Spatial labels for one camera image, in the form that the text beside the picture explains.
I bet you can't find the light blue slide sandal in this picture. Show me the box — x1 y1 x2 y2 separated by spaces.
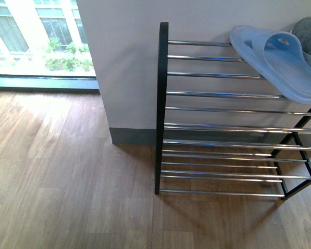
230 25 311 104

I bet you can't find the black metal shoe rack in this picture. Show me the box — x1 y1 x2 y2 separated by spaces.
154 22 311 199

